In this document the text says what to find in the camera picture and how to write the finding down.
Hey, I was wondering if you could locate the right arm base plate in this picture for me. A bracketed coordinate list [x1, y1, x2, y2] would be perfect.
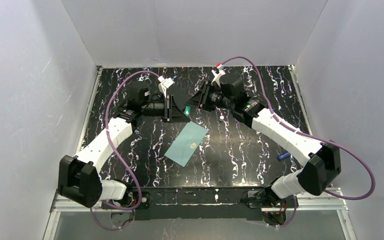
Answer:
[245, 189, 299, 210]

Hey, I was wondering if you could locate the blue pen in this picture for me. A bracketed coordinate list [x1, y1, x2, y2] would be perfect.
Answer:
[277, 151, 291, 161]

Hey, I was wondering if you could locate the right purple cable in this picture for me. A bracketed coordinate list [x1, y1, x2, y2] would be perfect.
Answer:
[221, 56, 376, 229]

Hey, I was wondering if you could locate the green white glue stick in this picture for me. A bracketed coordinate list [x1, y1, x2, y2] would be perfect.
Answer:
[184, 105, 191, 116]

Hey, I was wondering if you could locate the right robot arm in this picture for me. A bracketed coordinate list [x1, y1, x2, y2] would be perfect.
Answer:
[186, 78, 341, 200]

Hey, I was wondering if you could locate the purple cable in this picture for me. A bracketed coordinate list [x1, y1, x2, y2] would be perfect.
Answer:
[221, 56, 376, 229]
[89, 70, 161, 232]

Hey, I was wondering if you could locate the light green envelope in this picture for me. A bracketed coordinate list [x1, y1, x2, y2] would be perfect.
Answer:
[164, 122, 208, 167]

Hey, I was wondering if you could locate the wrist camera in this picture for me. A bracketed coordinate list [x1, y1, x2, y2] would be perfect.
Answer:
[211, 62, 226, 88]
[157, 76, 174, 98]

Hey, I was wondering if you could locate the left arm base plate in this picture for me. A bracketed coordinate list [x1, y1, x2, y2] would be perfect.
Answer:
[109, 190, 151, 210]

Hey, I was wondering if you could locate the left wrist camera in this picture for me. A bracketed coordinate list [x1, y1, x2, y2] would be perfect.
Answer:
[157, 76, 174, 98]

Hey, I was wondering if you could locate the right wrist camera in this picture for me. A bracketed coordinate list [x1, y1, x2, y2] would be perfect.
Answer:
[211, 62, 226, 88]

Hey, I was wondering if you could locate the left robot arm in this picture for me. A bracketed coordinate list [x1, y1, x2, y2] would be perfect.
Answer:
[57, 86, 190, 208]

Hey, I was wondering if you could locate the aluminium frame rail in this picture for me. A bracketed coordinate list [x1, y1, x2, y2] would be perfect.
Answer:
[43, 187, 356, 240]

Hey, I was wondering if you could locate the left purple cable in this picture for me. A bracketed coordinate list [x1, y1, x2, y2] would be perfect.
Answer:
[89, 70, 161, 232]

